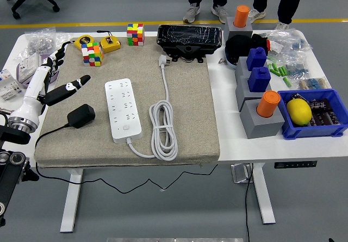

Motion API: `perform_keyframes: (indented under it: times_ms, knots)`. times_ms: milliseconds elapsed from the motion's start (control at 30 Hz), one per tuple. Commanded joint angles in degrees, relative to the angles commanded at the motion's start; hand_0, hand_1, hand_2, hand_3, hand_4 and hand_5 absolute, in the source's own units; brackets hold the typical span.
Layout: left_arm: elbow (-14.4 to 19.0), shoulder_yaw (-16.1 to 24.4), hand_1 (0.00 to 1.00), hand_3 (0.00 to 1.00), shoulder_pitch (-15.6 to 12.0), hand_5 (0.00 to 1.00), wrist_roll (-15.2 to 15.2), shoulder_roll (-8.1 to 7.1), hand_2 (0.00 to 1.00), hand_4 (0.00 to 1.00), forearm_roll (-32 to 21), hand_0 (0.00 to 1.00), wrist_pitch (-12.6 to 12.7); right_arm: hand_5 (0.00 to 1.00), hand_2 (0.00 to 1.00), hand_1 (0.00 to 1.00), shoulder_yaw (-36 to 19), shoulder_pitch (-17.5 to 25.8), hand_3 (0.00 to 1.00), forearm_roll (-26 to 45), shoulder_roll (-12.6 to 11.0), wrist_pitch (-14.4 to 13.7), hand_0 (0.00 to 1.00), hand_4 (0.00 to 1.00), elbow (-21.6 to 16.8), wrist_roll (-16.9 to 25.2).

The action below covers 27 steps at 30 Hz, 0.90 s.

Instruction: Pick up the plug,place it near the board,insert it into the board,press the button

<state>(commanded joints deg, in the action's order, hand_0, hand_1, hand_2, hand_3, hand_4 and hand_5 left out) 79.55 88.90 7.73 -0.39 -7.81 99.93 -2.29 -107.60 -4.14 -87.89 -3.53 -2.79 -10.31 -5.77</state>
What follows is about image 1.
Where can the black table control panel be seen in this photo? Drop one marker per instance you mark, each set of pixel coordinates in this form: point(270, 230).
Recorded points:
point(295, 164)

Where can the silver box under table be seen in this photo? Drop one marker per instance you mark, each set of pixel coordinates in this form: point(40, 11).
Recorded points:
point(240, 174)

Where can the brown capacitor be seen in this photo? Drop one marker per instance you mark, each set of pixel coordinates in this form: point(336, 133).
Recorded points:
point(333, 117)
point(317, 119)
point(322, 105)

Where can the yellow lemon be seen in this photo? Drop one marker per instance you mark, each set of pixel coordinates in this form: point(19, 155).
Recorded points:
point(299, 112)

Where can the white table leg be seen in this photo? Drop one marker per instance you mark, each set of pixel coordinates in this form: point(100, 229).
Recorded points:
point(71, 204)
point(265, 198)

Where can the black metal clip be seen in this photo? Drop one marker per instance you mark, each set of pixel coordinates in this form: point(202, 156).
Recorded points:
point(297, 96)

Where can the grey holder block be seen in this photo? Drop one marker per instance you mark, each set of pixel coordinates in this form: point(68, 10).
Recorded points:
point(242, 92)
point(261, 127)
point(240, 70)
point(231, 30)

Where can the clear bag of screws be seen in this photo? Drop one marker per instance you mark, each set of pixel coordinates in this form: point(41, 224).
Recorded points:
point(40, 42)

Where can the blue square peg block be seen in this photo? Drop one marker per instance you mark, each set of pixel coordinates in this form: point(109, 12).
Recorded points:
point(259, 80)
point(257, 59)

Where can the blue plastic bin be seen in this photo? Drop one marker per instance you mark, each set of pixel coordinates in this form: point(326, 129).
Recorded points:
point(312, 131)

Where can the large clear bag of resistors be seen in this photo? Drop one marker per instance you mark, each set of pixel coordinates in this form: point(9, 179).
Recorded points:
point(293, 43)

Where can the multicoloured puzzle cube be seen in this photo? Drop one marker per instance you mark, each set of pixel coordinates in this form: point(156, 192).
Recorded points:
point(135, 34)
point(92, 55)

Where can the black plastic-wrapped tray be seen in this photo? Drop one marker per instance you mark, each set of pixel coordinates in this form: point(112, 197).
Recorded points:
point(187, 36)

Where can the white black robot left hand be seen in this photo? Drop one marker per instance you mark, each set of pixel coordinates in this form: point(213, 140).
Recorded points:
point(35, 89)

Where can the orange cylinder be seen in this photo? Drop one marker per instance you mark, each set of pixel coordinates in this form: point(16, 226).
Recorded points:
point(267, 104)
point(241, 16)

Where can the square yellow tape measure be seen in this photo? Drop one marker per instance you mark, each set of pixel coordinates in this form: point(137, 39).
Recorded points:
point(110, 44)

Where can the grey-brown fabric mat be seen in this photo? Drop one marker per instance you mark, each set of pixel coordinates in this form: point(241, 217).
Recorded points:
point(185, 117)

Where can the round yellow tape measure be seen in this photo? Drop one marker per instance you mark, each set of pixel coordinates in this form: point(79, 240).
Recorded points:
point(84, 41)

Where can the clear bag of tan resistors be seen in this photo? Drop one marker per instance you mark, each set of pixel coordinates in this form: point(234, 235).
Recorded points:
point(312, 83)

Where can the black cloth cap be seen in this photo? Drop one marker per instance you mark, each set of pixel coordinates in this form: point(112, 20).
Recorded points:
point(237, 44)

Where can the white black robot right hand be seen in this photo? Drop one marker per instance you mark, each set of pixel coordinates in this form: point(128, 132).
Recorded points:
point(331, 240)

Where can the white power strip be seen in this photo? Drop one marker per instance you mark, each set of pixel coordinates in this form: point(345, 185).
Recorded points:
point(122, 111)

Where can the small metal clip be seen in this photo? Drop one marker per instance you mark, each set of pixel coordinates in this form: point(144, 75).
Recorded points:
point(223, 61)

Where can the white circuit breaker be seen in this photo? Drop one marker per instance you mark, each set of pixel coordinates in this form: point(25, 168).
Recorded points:
point(8, 87)

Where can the purple tray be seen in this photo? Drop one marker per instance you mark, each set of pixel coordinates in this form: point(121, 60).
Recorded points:
point(23, 83)

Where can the black power adapter plug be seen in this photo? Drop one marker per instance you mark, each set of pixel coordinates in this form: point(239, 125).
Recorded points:
point(81, 116)

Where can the clear bag of blue resistors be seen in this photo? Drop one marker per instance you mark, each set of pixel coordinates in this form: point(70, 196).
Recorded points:
point(296, 69)

